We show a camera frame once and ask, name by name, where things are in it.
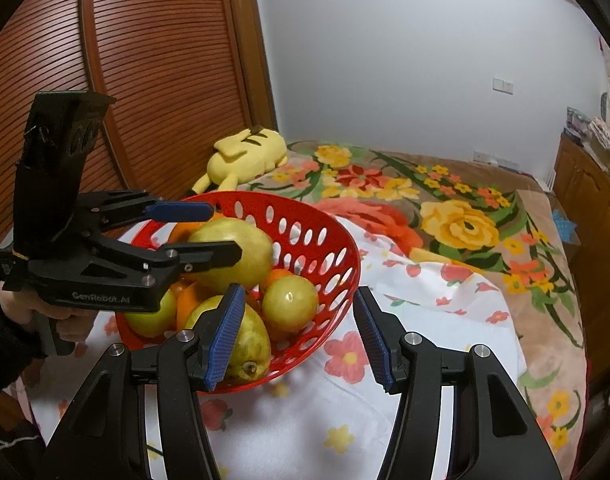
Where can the yellow pear with stem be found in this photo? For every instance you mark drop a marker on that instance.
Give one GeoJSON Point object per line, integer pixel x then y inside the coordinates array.
{"type": "Point", "coordinates": [247, 345]}

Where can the person's left forearm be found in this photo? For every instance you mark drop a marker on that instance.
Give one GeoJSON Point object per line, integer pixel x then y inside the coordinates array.
{"type": "Point", "coordinates": [7, 355]}

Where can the cardboard box with cloth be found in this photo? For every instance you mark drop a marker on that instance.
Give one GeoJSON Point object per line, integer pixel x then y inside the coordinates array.
{"type": "Point", "coordinates": [607, 142]}

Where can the wooden slatted wardrobe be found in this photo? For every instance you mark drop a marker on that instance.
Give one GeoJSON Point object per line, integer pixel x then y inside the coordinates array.
{"type": "Point", "coordinates": [160, 60]}

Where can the medium orange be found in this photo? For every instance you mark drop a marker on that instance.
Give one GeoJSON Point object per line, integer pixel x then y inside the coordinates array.
{"type": "Point", "coordinates": [182, 232]}

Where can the floral blanket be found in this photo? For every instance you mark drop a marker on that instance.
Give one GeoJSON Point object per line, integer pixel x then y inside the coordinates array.
{"type": "Point", "coordinates": [460, 220]}

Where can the white wall outlet strip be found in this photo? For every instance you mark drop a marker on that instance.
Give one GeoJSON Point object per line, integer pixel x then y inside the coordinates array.
{"type": "Point", "coordinates": [497, 160]}

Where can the white wall switch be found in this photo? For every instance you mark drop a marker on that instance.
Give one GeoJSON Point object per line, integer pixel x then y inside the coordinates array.
{"type": "Point", "coordinates": [503, 85]}

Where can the blue patterned item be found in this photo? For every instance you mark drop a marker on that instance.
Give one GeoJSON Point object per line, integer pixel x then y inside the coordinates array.
{"type": "Point", "coordinates": [565, 227]}

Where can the white flower print cloth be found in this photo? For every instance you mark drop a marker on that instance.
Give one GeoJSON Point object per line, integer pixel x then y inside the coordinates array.
{"type": "Point", "coordinates": [295, 420]}

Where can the large orange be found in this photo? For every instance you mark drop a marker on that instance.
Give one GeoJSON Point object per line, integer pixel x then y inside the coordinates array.
{"type": "Point", "coordinates": [190, 305]}

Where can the round yellow-green pear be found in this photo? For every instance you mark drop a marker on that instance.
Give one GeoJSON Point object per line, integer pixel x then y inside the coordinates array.
{"type": "Point", "coordinates": [290, 302]}

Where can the person's left hand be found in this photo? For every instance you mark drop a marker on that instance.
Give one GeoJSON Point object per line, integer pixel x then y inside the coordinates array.
{"type": "Point", "coordinates": [15, 307]}

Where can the green pear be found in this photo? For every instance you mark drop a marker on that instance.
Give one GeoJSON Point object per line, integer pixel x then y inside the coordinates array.
{"type": "Point", "coordinates": [150, 317]}

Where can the red plastic basket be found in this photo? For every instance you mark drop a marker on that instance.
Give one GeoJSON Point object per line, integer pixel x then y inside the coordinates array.
{"type": "Point", "coordinates": [347, 255]}

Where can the small tangerine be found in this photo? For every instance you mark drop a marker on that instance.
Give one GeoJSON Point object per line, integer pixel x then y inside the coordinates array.
{"type": "Point", "coordinates": [280, 276]}

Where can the yellow-green lemon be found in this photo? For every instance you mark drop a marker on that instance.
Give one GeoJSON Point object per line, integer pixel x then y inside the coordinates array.
{"type": "Point", "coordinates": [250, 240]}

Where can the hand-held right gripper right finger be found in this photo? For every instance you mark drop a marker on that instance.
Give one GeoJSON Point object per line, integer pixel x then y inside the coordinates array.
{"type": "Point", "coordinates": [374, 342]}

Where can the wooden sideboard cabinet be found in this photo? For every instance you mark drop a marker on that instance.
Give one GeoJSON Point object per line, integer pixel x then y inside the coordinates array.
{"type": "Point", "coordinates": [600, 220]}

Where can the stack of storage boxes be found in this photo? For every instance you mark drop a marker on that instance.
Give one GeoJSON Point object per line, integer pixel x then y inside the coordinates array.
{"type": "Point", "coordinates": [578, 122]}

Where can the yellow plush toy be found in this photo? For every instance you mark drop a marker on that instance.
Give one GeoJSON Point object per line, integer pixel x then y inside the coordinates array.
{"type": "Point", "coordinates": [245, 155]}

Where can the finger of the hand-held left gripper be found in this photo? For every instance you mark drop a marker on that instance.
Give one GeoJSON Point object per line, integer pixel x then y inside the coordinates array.
{"type": "Point", "coordinates": [210, 254]}
{"type": "Point", "coordinates": [185, 211]}

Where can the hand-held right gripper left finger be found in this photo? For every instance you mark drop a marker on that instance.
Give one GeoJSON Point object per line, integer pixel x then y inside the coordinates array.
{"type": "Point", "coordinates": [227, 337]}

